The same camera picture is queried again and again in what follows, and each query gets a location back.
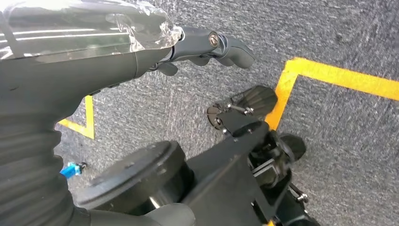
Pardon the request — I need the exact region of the blue metal shelf rack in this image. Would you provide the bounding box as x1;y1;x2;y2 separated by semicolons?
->
60;161;88;179

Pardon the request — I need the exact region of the yellow floor tape outline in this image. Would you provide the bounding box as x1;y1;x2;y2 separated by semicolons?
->
265;57;399;131
57;95;95;140

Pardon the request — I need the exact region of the black robot foot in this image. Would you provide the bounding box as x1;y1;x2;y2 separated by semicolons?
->
207;86;279;132

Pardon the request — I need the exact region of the black robot leg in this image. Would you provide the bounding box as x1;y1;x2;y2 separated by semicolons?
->
76;120;322;226

